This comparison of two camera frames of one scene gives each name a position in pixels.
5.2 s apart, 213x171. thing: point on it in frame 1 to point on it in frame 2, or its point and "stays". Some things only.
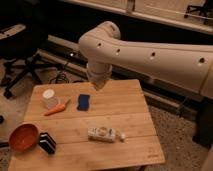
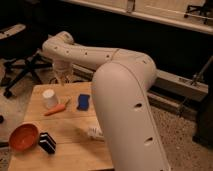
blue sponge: [83, 102] stays
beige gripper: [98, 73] to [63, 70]
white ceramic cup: [50, 99] stays
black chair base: [206, 10] stays
